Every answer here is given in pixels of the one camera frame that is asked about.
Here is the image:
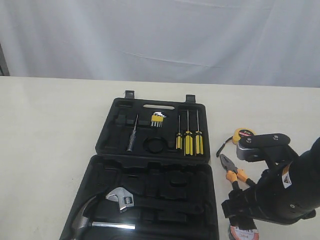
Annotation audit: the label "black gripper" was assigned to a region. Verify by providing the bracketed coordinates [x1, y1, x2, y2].
[222, 160, 316, 225]

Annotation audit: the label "orange black combination pliers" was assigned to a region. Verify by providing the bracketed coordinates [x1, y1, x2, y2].
[219, 154, 256, 190]

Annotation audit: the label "black electrical tape roll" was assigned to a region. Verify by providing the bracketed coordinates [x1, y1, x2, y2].
[228, 219, 260, 240]

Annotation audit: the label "yellow tape measure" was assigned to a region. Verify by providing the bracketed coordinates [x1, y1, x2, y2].
[216, 128, 256, 158]

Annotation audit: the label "black plastic tool case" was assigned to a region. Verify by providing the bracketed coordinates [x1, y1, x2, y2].
[60, 90, 219, 240]

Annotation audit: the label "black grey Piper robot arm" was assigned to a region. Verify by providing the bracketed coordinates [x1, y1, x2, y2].
[221, 133, 320, 225]

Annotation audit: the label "right yellow black screwdriver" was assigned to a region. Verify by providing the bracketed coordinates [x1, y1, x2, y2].
[195, 110, 204, 155]

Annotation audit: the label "middle yellow black screwdriver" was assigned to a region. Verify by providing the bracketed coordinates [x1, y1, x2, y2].
[184, 110, 193, 156]

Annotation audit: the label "small yellow black screwdriver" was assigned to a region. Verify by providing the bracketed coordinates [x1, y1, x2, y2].
[175, 115, 182, 150]

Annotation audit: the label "yellow hex key set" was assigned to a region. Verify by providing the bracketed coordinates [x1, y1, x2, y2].
[150, 111, 166, 128]

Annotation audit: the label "white backdrop curtain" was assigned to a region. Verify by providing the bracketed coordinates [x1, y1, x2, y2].
[0, 0, 320, 87]

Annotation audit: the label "steel claw hammer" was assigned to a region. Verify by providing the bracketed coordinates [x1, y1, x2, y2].
[70, 195, 136, 240]

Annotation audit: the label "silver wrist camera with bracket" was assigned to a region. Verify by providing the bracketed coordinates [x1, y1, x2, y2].
[236, 133, 291, 162]

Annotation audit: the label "adjustable wrench black handle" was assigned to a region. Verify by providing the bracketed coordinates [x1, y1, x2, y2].
[105, 187, 204, 215]

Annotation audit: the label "clear handle tester screwdriver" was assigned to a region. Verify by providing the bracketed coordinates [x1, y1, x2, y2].
[126, 114, 139, 152]

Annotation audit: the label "black metal tripod frame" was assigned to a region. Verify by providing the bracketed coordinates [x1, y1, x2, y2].
[0, 45, 10, 77]

